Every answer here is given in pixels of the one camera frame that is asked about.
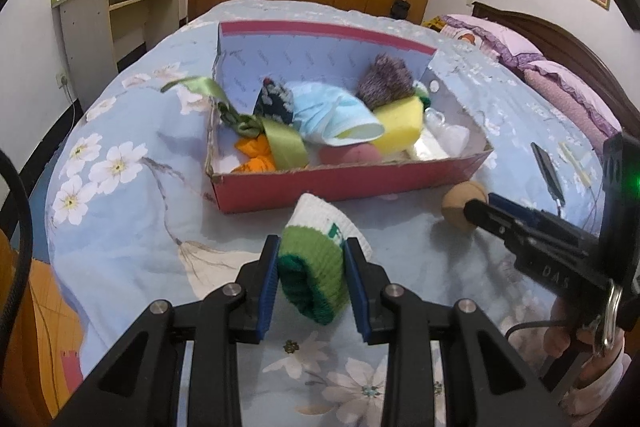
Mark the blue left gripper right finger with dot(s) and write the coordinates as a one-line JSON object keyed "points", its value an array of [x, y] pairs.
{"points": [[355, 266]]}

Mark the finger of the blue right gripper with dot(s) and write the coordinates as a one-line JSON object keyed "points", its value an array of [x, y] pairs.
{"points": [[530, 216]]}

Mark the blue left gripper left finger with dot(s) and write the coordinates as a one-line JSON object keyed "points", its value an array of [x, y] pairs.
{"points": [[268, 284]]}

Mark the green white sock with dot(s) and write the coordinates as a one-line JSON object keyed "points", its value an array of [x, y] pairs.
{"points": [[422, 93], [310, 258]]}

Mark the tan stocking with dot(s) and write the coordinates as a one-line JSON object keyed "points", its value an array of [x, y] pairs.
{"points": [[456, 198]]}

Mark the white plastic bag with rings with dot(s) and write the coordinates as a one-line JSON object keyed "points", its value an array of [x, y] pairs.
{"points": [[452, 138]]}

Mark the green satin ribbon bow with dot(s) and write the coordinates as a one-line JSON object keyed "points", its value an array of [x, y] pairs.
{"points": [[287, 146]]}

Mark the dark floral fabric pouch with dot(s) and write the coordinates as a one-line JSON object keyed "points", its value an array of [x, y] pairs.
{"points": [[275, 102]]}

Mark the purple knitted sock bundle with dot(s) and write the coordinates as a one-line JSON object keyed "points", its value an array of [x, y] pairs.
{"points": [[387, 80]]}

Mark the pink round soft object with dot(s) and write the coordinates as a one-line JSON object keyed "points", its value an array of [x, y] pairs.
{"points": [[361, 153]]}

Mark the right hand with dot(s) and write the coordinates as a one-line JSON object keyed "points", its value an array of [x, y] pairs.
{"points": [[558, 338]]}

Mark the black smartphone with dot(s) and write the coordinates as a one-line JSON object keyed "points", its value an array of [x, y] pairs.
{"points": [[550, 176]]}

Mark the lower orange cloth bundle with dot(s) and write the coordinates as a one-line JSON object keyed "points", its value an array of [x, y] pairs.
{"points": [[256, 164]]}

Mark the orange cloth bundle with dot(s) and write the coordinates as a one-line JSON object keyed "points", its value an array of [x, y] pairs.
{"points": [[254, 147], [256, 164]]}

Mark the upper orange cloth bundle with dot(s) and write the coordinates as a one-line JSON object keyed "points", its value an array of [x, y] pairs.
{"points": [[254, 147]]}

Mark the floral blue bedspread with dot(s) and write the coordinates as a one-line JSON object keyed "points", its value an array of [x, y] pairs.
{"points": [[132, 217]]}

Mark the yellow sponge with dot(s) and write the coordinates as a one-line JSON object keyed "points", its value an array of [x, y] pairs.
{"points": [[402, 121]]}

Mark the light blue face mask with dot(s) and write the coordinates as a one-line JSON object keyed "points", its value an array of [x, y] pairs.
{"points": [[330, 115]]}

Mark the dark wooden headboard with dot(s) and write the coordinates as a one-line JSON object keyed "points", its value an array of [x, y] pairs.
{"points": [[559, 45]]}

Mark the pink ruffled pillow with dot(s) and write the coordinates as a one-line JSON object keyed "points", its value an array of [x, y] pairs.
{"points": [[502, 44]]}

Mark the pink cardboard box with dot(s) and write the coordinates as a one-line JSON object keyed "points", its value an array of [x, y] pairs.
{"points": [[248, 51]]}

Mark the black bag by wardrobe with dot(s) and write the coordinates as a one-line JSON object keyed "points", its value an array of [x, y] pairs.
{"points": [[400, 10]]}

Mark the white shelf desk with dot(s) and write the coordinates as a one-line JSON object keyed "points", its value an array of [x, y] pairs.
{"points": [[99, 35]]}

